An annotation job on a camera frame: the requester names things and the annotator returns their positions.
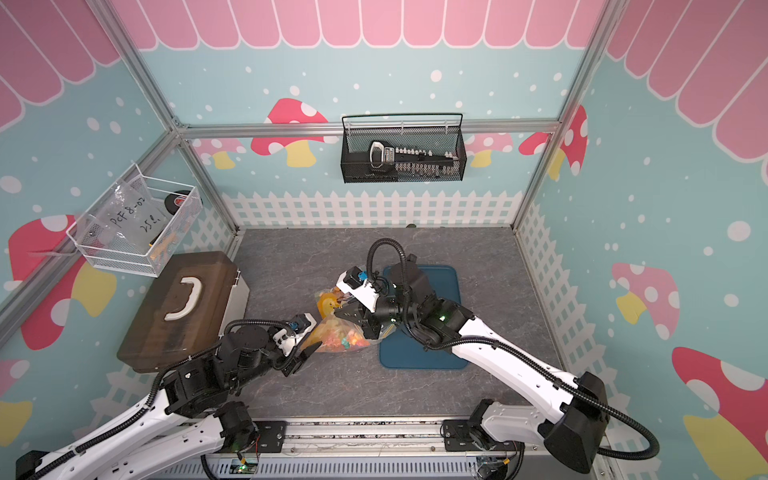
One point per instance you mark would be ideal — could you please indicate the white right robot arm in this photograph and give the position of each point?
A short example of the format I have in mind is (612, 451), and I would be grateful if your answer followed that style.
(571, 419)

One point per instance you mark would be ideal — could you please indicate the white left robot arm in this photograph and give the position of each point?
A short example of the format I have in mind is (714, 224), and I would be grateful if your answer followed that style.
(201, 389)

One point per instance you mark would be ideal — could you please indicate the yellow duck ziploc bag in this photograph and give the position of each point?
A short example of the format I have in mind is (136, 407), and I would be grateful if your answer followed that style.
(328, 301)

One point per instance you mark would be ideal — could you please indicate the clear ziploc bag with candies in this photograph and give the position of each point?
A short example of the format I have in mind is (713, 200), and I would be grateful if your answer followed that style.
(335, 335)

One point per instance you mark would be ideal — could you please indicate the teal plastic tray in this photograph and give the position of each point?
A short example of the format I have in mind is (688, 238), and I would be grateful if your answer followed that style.
(399, 351)

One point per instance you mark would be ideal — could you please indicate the brown toolbox with white handle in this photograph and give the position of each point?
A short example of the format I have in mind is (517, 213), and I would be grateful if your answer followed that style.
(184, 311)

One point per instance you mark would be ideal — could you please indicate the socket wrench set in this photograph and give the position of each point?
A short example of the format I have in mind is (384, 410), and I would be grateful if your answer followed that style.
(402, 163)

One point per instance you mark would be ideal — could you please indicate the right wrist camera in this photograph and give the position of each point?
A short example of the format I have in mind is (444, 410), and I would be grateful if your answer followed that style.
(355, 282)

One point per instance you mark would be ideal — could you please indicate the black tape roll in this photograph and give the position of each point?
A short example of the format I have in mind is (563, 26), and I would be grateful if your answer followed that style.
(175, 200)

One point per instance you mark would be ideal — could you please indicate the black wire mesh basket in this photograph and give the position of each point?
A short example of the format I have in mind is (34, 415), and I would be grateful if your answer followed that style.
(439, 132)

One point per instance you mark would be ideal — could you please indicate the white wire basket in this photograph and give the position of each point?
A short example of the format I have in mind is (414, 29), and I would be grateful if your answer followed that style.
(128, 229)

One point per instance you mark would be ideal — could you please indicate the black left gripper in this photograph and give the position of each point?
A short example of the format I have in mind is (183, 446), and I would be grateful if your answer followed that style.
(297, 362)

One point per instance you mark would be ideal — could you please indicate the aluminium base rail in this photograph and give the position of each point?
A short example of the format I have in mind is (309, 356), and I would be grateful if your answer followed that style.
(358, 448)

